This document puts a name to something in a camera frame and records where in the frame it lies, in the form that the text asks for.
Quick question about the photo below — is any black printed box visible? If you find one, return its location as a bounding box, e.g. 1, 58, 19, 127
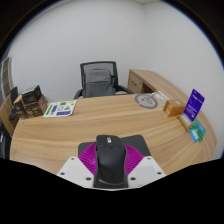
21, 84, 43, 105

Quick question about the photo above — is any wide brown cardboard box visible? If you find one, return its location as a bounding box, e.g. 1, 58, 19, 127
23, 94, 49, 118

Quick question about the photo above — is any white green purple sticker sheet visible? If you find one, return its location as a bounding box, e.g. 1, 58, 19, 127
43, 99, 78, 118

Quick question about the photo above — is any dark grey mouse pad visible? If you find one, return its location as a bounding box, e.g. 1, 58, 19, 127
77, 134, 152, 158

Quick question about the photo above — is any small blue packet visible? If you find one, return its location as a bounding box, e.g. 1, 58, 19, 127
189, 128, 200, 143

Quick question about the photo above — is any purple card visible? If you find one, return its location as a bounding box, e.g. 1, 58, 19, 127
183, 88, 206, 122

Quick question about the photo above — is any small orange box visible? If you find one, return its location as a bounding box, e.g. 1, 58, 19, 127
162, 99, 186, 118

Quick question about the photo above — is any green packet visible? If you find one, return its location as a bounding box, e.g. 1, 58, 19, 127
193, 118, 207, 143

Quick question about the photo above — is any tall brown cardboard box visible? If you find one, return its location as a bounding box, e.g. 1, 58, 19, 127
13, 94, 28, 120

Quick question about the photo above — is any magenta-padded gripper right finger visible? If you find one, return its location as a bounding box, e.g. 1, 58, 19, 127
123, 143, 167, 188

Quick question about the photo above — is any grey backpack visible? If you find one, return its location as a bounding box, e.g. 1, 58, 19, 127
82, 68, 117, 98

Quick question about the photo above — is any small wooden box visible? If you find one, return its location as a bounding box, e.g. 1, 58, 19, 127
177, 113, 194, 132

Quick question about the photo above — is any black computer mouse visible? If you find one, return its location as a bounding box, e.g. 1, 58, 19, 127
93, 134, 129, 190

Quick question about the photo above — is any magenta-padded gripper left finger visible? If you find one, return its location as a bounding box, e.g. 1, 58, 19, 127
57, 142, 98, 188

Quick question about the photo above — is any wooden side desk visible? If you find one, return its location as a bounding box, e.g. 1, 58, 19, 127
127, 68, 188, 101

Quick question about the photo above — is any black mesh office chair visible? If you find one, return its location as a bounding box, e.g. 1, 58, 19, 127
73, 60, 134, 100

